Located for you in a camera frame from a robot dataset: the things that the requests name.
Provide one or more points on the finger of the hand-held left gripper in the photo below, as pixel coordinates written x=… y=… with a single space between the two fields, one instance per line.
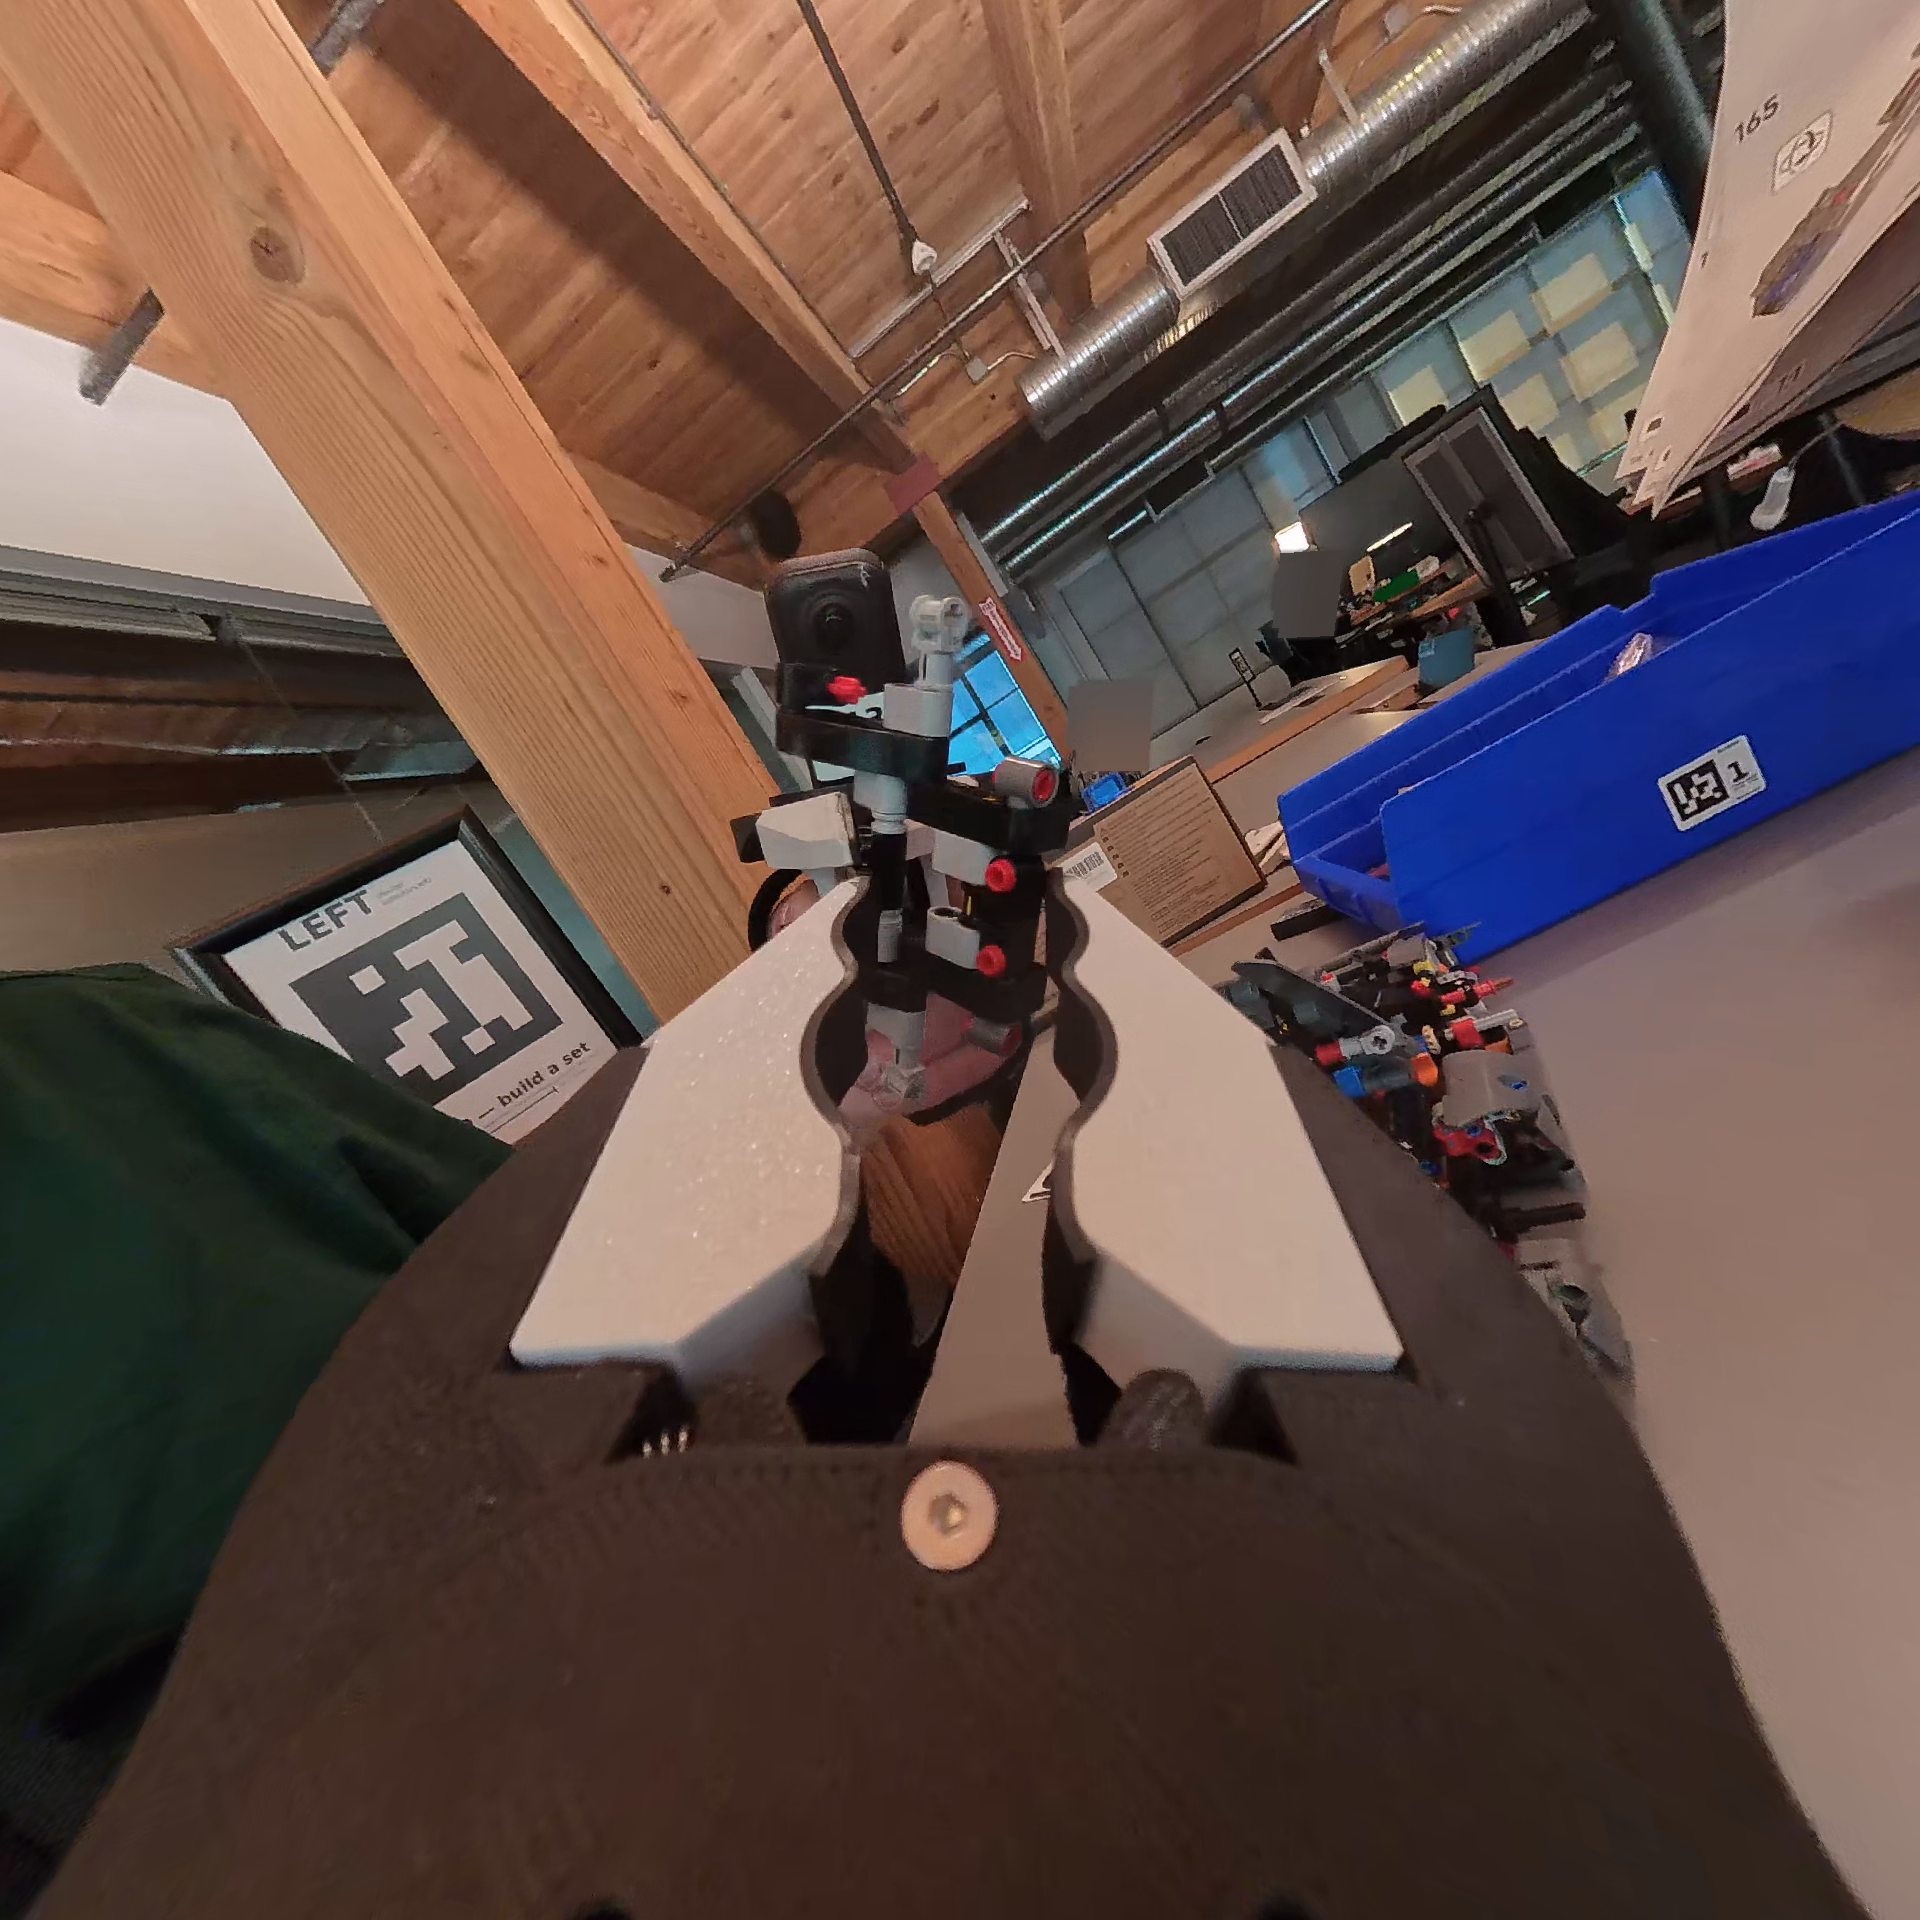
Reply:
x=804 y=833

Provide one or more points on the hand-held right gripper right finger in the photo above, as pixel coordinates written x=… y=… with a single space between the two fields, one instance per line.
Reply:
x=1214 y=1200

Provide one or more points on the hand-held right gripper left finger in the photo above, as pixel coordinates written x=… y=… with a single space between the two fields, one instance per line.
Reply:
x=706 y=1200

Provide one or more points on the black lego sub-assembly red pins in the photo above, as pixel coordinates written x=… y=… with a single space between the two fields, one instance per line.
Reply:
x=990 y=819

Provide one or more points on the large lego vehicle model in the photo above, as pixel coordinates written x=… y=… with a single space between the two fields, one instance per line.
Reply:
x=1426 y=1079

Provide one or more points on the open lego instruction booklet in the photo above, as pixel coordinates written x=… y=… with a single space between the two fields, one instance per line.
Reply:
x=1770 y=224

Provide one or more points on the person's left hand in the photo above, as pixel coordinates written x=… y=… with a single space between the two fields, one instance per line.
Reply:
x=961 y=1072

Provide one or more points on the brown cardboard box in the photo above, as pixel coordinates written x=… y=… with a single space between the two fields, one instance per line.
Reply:
x=1172 y=856

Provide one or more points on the plain blue plastic bin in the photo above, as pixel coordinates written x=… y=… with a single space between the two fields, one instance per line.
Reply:
x=1335 y=869

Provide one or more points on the framed black white tag sign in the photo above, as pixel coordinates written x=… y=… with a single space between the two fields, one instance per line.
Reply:
x=422 y=990

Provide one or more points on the blue plastic bin with tag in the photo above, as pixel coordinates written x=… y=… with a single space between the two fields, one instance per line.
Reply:
x=1575 y=840

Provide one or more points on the person's green shirt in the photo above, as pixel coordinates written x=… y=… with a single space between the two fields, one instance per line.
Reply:
x=195 y=1276

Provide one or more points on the white ceiling air vent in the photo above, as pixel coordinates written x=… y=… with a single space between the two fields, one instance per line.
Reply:
x=1230 y=219

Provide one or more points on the teal container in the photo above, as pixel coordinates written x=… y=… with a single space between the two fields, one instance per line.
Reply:
x=1447 y=662

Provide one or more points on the dark grey cabinet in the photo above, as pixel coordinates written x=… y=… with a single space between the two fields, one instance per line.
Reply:
x=1484 y=494

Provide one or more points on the silver air duct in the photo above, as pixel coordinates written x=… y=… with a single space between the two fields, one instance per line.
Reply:
x=1426 y=136

